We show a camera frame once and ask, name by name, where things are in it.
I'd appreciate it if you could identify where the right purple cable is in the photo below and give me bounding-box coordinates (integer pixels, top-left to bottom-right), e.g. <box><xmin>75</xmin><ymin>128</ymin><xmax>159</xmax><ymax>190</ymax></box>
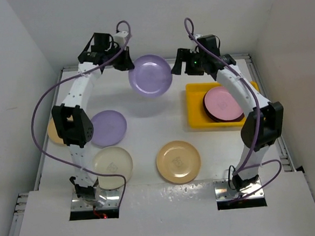
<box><xmin>183</xmin><ymin>11</ymin><xmax>285</xmax><ymax>205</ymax></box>

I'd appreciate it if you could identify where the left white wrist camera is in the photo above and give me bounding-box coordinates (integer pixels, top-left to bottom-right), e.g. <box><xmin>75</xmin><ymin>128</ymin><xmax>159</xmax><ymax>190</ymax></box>
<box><xmin>113</xmin><ymin>31</ymin><xmax>129</xmax><ymax>47</ymax></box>

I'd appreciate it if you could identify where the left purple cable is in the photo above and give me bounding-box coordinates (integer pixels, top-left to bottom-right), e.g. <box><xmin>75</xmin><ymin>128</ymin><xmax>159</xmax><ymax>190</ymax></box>
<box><xmin>24</xmin><ymin>19</ymin><xmax>145</xmax><ymax>218</ymax></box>

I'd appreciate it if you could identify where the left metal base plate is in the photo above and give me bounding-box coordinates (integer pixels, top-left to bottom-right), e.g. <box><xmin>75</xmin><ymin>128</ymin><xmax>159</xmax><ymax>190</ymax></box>
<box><xmin>70</xmin><ymin>190</ymin><xmax>120</xmax><ymax>212</ymax></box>

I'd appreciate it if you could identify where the pink plate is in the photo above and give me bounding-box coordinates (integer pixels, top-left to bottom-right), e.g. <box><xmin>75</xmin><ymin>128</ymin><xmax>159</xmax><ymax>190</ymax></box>
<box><xmin>202</xmin><ymin>85</ymin><xmax>245</xmax><ymax>123</ymax></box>

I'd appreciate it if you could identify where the purple cable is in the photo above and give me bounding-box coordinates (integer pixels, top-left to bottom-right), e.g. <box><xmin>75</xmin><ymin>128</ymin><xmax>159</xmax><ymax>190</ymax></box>
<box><xmin>183</xmin><ymin>11</ymin><xmax>285</xmax><ymax>205</ymax></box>
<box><xmin>24</xmin><ymin>19</ymin><xmax>145</xmax><ymax>218</ymax></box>

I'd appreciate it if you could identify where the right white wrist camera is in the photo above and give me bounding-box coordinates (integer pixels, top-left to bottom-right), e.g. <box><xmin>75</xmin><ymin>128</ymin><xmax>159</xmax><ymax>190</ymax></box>
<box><xmin>190</xmin><ymin>34</ymin><xmax>202</xmax><ymax>53</ymax></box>

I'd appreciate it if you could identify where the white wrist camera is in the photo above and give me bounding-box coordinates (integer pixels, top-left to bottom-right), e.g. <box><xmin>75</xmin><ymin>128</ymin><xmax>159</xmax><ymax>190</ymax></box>
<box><xmin>113</xmin><ymin>31</ymin><xmax>129</xmax><ymax>47</ymax></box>
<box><xmin>190</xmin><ymin>34</ymin><xmax>202</xmax><ymax>53</ymax></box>

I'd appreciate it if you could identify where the purple plate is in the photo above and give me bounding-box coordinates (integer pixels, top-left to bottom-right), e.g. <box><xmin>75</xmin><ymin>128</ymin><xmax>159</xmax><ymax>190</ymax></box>
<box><xmin>91</xmin><ymin>110</ymin><xmax>127</xmax><ymax>147</ymax></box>
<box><xmin>128</xmin><ymin>54</ymin><xmax>173</xmax><ymax>98</ymax></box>

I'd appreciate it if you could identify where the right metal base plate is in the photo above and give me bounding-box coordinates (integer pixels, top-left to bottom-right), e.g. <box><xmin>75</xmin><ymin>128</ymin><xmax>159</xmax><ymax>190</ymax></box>
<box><xmin>213</xmin><ymin>179</ymin><xmax>265</xmax><ymax>202</ymax></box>

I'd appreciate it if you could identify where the yellow plastic bin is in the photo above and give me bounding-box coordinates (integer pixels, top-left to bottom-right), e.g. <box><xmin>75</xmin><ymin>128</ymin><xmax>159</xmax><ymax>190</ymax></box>
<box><xmin>186</xmin><ymin>82</ymin><xmax>245</xmax><ymax>129</ymax></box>

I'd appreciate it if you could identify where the tan plate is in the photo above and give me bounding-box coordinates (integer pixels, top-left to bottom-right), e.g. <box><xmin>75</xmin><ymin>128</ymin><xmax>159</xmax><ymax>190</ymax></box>
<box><xmin>47</xmin><ymin>119</ymin><xmax>64</xmax><ymax>145</ymax></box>
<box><xmin>156</xmin><ymin>140</ymin><xmax>201</xmax><ymax>184</ymax></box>

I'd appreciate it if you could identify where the metal rimmed plate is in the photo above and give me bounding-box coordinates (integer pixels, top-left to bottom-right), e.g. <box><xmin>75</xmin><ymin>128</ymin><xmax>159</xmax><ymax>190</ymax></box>
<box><xmin>201</xmin><ymin>89</ymin><xmax>246</xmax><ymax>126</ymax></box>

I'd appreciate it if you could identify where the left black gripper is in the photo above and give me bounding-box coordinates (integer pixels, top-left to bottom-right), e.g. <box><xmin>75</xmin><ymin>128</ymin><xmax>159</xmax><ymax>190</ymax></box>
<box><xmin>103</xmin><ymin>44</ymin><xmax>134</xmax><ymax>73</ymax></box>

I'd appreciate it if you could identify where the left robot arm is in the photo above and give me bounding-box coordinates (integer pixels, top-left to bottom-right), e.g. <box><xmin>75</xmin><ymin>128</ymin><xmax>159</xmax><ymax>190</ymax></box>
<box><xmin>52</xmin><ymin>31</ymin><xmax>134</xmax><ymax>202</ymax></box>

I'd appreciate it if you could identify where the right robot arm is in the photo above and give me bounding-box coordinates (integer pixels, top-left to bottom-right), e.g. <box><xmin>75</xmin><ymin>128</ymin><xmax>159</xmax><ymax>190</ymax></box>
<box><xmin>171</xmin><ymin>35</ymin><xmax>284</xmax><ymax>191</ymax></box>

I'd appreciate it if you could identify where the metal base plate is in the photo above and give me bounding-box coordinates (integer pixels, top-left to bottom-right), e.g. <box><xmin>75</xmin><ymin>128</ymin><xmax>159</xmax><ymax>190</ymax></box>
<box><xmin>70</xmin><ymin>190</ymin><xmax>120</xmax><ymax>212</ymax></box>
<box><xmin>213</xmin><ymin>179</ymin><xmax>265</xmax><ymax>202</ymax></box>

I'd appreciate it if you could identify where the cream white plate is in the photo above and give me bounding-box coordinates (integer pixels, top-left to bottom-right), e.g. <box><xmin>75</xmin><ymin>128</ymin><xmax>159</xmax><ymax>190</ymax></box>
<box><xmin>93</xmin><ymin>146</ymin><xmax>133</xmax><ymax>190</ymax></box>

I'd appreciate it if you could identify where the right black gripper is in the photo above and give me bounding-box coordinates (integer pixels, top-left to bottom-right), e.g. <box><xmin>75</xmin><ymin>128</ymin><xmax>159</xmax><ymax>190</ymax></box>
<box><xmin>171</xmin><ymin>46</ymin><xmax>208</xmax><ymax>78</ymax></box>

